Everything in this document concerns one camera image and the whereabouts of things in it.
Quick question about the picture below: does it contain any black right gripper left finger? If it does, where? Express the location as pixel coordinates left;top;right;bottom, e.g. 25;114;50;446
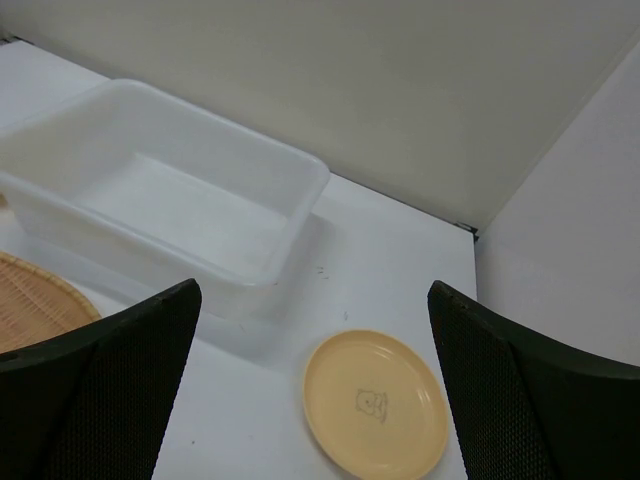
1;279;202;479

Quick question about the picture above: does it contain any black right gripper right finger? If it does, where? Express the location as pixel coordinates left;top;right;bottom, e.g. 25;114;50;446
427;281;639;479

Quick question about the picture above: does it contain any woven bamboo tray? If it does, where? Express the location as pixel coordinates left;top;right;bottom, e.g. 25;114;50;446
1;252;101;354

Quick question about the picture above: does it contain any translucent white plastic bin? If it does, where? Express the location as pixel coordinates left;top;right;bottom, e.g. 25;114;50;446
1;79;330;319

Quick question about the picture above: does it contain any yellow bear plate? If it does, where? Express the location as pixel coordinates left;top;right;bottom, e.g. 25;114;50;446
302;330;449;479

